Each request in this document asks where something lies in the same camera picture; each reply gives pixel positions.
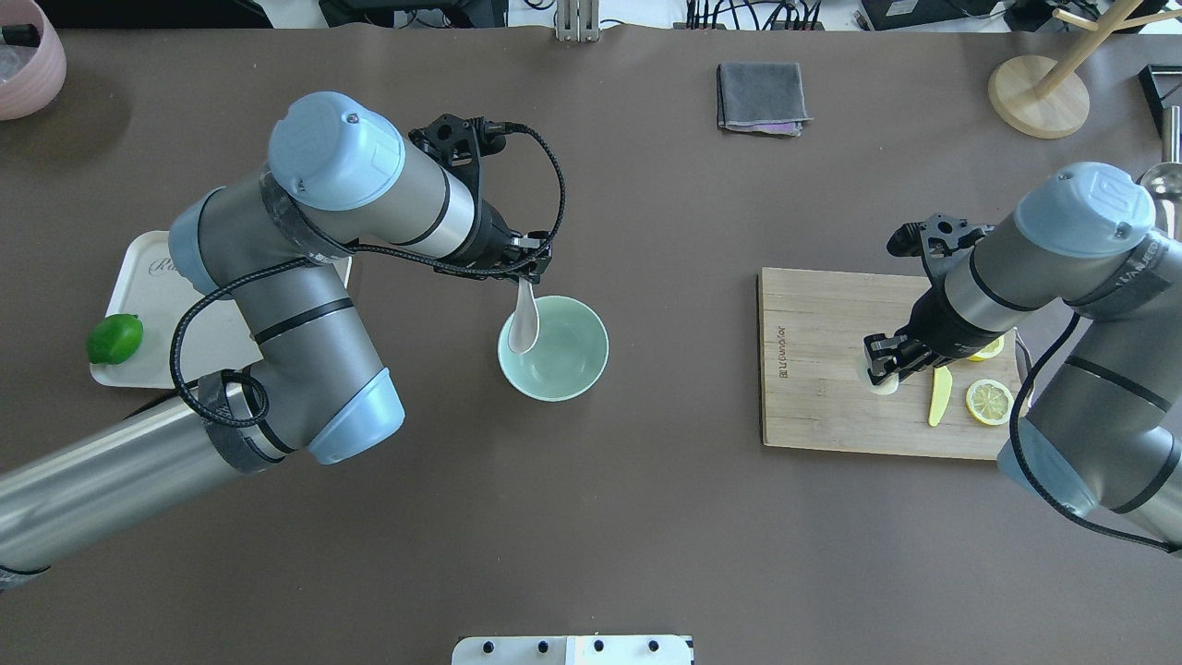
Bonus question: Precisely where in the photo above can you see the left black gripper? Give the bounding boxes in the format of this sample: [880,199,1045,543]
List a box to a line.
[480,232,552,283]

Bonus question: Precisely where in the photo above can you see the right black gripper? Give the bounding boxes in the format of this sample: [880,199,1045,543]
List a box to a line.
[862,320,966,382]

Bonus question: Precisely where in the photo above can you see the white ceramic spoon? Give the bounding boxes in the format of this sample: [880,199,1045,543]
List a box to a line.
[507,278,540,356]

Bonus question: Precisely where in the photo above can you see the white steamed bun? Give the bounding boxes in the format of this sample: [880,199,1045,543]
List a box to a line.
[862,363,900,395]

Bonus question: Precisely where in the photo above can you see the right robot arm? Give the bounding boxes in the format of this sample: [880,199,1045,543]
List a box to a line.
[862,163,1181,558]

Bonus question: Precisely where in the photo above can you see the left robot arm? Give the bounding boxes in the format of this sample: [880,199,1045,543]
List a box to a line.
[1,91,556,589]

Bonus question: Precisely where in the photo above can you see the pale green bowl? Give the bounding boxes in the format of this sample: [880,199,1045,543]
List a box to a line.
[496,295,609,403]

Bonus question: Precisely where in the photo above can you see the yellow plastic knife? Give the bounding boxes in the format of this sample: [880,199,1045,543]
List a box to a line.
[927,367,954,428]

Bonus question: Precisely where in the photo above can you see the bamboo cutting board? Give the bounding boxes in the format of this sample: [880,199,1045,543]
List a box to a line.
[756,268,1020,459]

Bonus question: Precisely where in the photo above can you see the lemon half upper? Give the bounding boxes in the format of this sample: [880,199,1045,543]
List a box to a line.
[968,335,1006,361]

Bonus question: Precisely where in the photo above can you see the lemon slice lower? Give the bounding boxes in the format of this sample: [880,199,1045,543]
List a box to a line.
[965,379,1017,426]

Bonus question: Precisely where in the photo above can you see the folded grey cloth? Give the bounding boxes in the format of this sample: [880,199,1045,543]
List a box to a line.
[715,61,814,138]

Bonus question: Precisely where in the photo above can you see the wooden mug tree stand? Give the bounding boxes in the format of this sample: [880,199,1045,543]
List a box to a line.
[987,1,1181,139]

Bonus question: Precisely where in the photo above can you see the metal ladle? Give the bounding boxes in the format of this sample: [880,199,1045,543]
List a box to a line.
[1139,105,1181,240]

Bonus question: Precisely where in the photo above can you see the cream rabbit tray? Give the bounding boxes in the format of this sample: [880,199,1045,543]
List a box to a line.
[90,230,353,393]

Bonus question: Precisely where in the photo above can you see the white control box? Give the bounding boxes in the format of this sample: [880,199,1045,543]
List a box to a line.
[452,633,695,664]

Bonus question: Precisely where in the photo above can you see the green lime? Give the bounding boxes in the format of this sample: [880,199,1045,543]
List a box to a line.
[86,314,144,365]

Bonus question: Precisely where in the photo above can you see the pink basket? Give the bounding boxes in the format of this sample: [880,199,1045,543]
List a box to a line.
[1,1,66,120]

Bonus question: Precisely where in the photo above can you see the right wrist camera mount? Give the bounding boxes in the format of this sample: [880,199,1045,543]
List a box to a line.
[887,214,995,283]

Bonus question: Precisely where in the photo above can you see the right black cable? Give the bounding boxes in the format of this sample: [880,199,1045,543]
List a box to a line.
[1007,312,1182,555]

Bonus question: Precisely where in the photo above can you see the black frame stand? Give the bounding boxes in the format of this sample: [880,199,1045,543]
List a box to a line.
[1137,64,1181,133]

